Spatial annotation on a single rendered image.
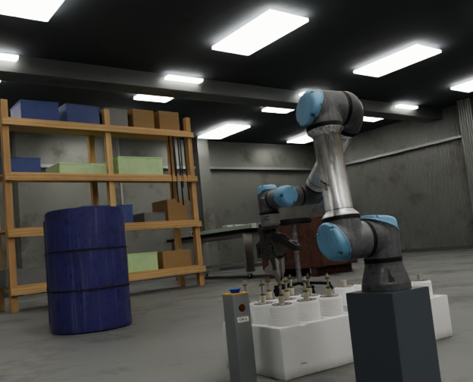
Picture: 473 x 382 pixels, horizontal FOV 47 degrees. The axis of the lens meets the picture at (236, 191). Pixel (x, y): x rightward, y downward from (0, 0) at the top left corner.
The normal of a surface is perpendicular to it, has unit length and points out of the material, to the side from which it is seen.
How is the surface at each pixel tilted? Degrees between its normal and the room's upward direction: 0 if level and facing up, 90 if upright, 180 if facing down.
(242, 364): 90
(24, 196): 90
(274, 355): 90
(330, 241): 98
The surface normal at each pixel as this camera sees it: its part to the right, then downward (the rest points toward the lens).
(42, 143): 0.59, -0.15
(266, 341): -0.84, 0.02
